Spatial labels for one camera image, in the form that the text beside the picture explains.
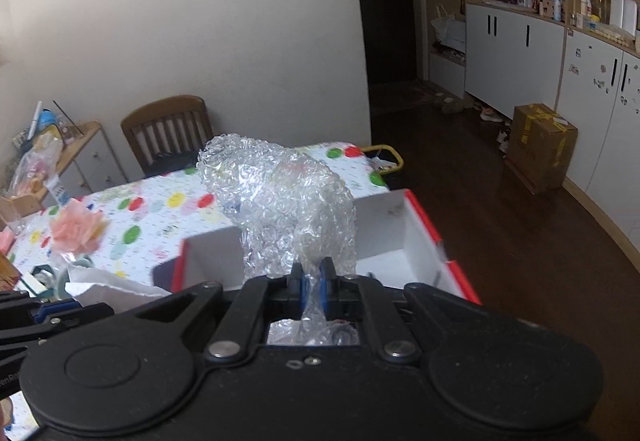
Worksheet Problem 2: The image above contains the red cardboard box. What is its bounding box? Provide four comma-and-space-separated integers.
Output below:
172, 190, 480, 303

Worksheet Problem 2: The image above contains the yellow rim trash bin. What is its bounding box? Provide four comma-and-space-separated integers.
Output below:
361, 144, 405, 190

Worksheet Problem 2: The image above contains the balloon pattern tablecloth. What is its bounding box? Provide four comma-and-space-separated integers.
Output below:
0, 140, 402, 439

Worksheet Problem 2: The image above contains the purple green sponge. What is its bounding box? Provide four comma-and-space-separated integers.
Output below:
152, 258, 178, 293

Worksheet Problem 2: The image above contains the white wall cabinet unit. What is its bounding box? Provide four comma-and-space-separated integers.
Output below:
429, 0, 640, 222

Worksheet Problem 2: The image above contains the wooden chair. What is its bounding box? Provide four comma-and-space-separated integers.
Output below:
120, 94, 214, 178

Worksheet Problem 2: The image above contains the clear bubble wrap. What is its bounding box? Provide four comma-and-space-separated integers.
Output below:
196, 134, 359, 347

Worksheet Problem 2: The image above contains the brown cardboard box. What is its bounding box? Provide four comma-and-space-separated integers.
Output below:
506, 104, 578, 195

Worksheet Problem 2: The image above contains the pink bath pouf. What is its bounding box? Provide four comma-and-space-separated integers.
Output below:
50, 199, 108, 255

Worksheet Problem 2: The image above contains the white blue tube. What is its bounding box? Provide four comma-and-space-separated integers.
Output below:
46, 174, 72, 207

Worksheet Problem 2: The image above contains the wooden side cabinet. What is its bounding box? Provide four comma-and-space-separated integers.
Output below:
1, 121, 128, 218

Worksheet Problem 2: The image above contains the green ceramic mug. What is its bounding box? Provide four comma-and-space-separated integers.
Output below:
24, 253, 94, 302

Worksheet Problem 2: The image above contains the clear plastic bag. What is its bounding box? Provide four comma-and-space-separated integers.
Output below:
8, 132, 64, 197

